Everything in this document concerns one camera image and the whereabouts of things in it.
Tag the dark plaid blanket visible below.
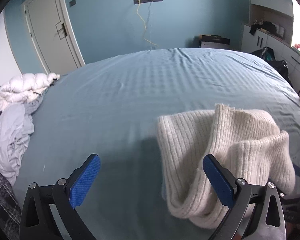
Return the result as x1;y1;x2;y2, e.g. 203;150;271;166
0;173;21;239

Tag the dark wall light switch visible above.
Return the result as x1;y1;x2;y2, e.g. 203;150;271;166
69;0;76;7

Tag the white cabinet with dark handles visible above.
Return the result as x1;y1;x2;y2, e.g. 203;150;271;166
241;24;300;96

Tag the light grey crumpled sheet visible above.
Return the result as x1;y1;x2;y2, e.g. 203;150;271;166
0;96;43;185

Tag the black bag on floor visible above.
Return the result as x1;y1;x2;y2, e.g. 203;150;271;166
251;47;292;86

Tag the yellow charging cable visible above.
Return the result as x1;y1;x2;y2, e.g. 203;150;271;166
136;0;159;48

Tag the black clothing on counter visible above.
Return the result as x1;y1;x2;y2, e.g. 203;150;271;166
250;21;277;36

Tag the white panel door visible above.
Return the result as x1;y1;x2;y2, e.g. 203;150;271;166
23;0;85;75

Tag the blue and cream knit sweater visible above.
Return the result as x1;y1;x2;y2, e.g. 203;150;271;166
157;104;296;229

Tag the blue bed sheet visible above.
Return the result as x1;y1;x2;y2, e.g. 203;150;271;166
13;48;300;239

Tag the black and white box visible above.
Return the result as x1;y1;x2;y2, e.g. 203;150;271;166
199;35;230;49

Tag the white puffy duvet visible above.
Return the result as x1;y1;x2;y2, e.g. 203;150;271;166
0;73;61;110

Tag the grey charging cable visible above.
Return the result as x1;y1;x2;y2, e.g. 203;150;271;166
147;0;156;49

